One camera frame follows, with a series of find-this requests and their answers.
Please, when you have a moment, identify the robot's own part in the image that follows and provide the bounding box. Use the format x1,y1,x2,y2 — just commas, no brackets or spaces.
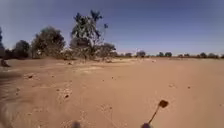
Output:
71,121,82,128

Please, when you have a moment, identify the small dark green tree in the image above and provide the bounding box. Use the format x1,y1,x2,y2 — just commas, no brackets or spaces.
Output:
12,39,31,60

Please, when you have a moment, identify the low dry bush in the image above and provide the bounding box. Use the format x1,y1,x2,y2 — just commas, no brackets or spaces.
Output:
95,42,118,60

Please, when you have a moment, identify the dark tree at edge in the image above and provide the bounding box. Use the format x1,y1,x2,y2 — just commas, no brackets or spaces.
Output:
0,27,6,60

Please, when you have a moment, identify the round bushy green tree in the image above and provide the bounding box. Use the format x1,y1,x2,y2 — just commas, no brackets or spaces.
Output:
30,26,67,60

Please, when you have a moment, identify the row of distant trees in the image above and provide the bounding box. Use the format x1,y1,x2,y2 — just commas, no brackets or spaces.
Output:
116,50,224,60

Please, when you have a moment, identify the tall thin-crowned tree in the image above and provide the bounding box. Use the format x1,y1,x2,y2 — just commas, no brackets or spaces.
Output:
69,9,110,61

